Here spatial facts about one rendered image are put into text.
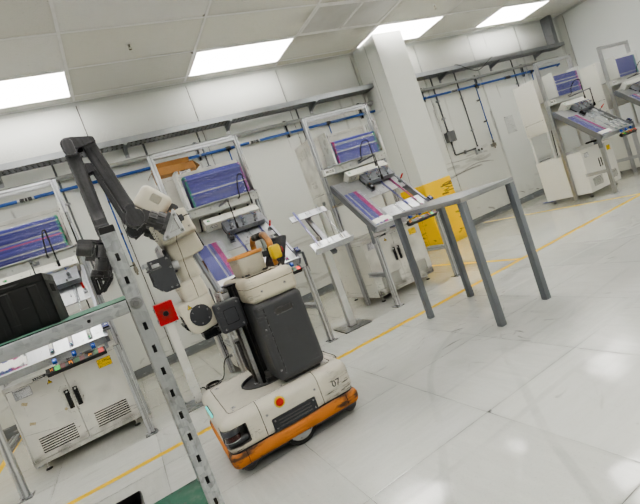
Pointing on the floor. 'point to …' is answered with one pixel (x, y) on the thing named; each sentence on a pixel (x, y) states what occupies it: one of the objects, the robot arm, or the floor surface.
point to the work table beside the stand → (472, 244)
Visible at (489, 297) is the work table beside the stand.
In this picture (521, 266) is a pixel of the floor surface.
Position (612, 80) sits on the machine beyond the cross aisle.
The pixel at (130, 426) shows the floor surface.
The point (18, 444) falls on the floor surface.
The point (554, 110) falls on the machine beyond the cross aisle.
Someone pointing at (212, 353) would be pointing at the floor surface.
